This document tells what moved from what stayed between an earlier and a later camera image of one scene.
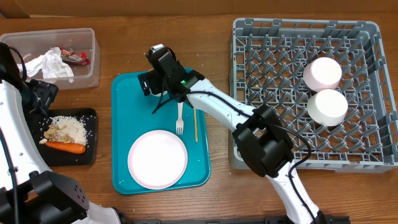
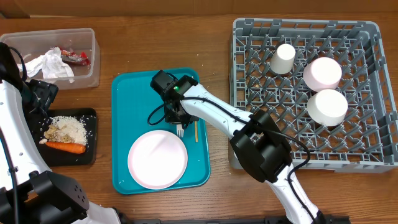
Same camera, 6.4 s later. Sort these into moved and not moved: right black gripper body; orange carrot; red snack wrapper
Moved: right black gripper body
Not moved: orange carrot; red snack wrapper
